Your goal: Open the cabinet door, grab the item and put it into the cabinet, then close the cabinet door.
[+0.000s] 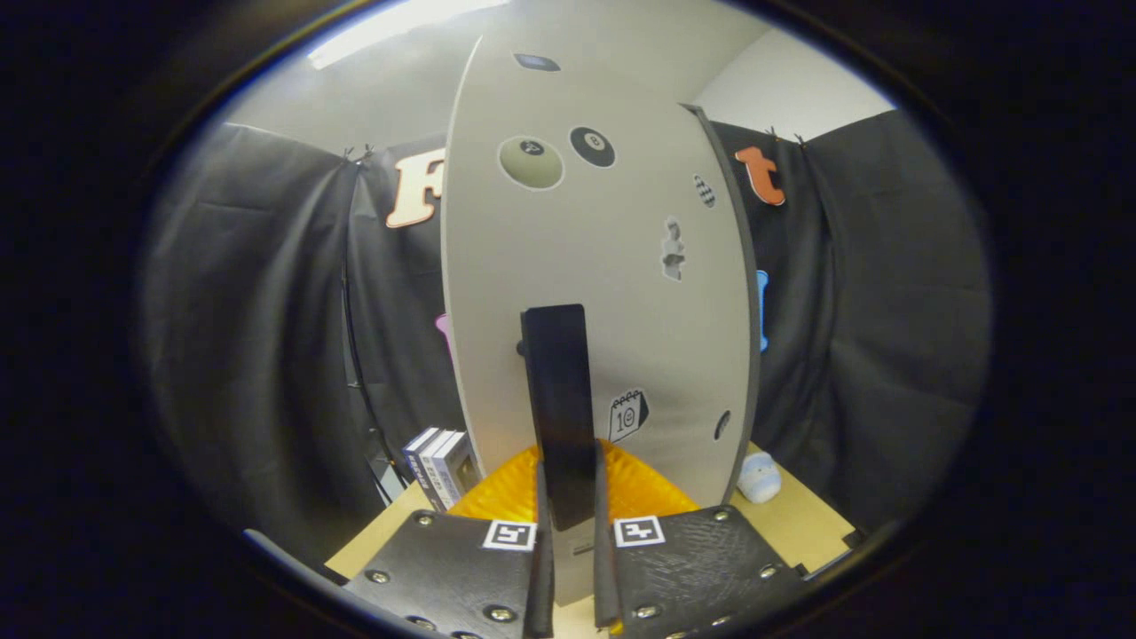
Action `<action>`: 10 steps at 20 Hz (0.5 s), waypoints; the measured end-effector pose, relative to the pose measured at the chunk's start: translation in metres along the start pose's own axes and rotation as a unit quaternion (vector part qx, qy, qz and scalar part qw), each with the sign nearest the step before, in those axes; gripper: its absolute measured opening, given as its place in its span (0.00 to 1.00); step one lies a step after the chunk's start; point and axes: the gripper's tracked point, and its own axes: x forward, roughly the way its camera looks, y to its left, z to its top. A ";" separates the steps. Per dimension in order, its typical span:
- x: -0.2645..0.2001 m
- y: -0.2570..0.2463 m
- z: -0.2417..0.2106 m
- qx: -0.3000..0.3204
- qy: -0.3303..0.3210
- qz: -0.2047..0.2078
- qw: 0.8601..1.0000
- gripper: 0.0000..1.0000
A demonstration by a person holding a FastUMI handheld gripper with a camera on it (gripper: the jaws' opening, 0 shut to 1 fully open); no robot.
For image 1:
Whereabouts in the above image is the white cabinet door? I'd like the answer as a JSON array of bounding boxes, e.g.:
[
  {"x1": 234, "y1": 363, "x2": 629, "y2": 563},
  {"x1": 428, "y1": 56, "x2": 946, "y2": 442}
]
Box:
[{"x1": 441, "y1": 27, "x2": 753, "y2": 609}]

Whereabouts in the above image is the pale blue soft toy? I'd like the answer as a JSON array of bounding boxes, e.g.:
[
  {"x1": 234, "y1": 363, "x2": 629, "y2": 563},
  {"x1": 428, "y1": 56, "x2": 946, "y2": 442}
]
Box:
[{"x1": 737, "y1": 451, "x2": 783, "y2": 504}]

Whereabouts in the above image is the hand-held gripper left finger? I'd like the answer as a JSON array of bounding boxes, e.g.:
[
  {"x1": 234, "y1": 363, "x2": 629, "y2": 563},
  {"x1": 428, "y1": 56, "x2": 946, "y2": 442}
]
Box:
[{"x1": 342, "y1": 442, "x2": 556, "y2": 639}]

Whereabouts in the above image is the black door handle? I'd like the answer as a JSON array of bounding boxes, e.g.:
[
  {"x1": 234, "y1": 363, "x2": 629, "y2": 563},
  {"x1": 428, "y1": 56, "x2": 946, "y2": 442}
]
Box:
[{"x1": 520, "y1": 304, "x2": 597, "y2": 532}]

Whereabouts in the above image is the grey cabinet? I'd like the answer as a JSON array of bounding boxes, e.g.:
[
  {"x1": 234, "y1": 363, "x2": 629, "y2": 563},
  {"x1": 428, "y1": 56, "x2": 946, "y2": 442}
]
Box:
[{"x1": 682, "y1": 103, "x2": 764, "y2": 507}]

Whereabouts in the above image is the grey blue cover book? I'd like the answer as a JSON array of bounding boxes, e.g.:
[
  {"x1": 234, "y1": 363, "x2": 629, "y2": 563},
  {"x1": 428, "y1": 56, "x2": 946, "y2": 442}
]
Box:
[{"x1": 435, "y1": 432, "x2": 485, "y2": 509}]

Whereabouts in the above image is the dark blue spine book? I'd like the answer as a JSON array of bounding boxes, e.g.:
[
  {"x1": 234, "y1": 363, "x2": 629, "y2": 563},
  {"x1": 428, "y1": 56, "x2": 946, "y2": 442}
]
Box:
[{"x1": 404, "y1": 428, "x2": 442, "y2": 498}]

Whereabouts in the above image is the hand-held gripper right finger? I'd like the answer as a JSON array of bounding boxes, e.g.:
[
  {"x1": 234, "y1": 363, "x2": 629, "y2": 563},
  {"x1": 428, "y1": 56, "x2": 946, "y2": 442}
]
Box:
[{"x1": 591, "y1": 439, "x2": 810, "y2": 638}]

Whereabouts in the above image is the black backdrop cloth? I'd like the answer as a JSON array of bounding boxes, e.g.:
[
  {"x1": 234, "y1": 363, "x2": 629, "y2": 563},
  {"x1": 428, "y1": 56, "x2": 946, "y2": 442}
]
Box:
[{"x1": 138, "y1": 111, "x2": 993, "y2": 569}]

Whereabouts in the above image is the black backdrop stand pole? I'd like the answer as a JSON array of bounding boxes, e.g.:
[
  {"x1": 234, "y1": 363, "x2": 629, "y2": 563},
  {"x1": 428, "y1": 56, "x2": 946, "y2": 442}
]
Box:
[{"x1": 340, "y1": 262, "x2": 409, "y2": 507}]

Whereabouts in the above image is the white spine book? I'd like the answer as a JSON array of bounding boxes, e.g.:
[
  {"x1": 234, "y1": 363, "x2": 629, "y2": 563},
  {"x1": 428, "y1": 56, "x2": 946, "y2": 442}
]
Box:
[{"x1": 419, "y1": 430, "x2": 458, "y2": 511}]

